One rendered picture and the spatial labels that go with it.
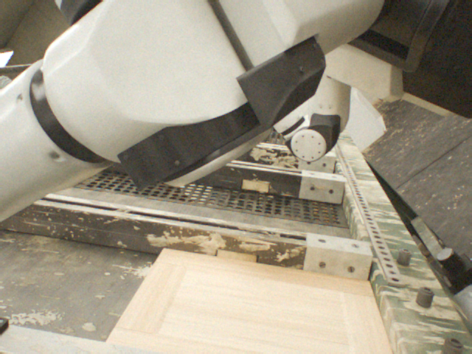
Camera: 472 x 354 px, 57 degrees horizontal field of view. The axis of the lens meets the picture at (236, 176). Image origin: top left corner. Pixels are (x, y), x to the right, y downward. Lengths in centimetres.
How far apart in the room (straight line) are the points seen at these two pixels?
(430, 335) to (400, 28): 46
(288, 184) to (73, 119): 108
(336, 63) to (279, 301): 41
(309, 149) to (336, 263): 26
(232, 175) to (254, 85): 106
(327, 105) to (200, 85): 72
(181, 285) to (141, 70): 59
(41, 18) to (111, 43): 701
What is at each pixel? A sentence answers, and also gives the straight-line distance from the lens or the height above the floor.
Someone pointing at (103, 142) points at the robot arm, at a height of 135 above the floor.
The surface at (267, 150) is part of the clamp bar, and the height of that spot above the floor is 111.
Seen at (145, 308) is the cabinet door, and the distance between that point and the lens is 72.
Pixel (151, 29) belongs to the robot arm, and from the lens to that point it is 24.
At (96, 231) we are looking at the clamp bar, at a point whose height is 133.
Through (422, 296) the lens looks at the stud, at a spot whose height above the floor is 88.
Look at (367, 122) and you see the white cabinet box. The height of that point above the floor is 20.
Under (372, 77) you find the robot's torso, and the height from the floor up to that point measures 122.
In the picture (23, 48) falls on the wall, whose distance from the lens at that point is 750.
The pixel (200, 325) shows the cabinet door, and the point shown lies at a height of 111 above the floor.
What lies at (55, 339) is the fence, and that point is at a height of 126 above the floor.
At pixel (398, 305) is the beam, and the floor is 90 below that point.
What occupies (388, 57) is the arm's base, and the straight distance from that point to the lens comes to 50.
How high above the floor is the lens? 132
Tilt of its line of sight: 7 degrees down
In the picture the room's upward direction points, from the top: 45 degrees counter-clockwise
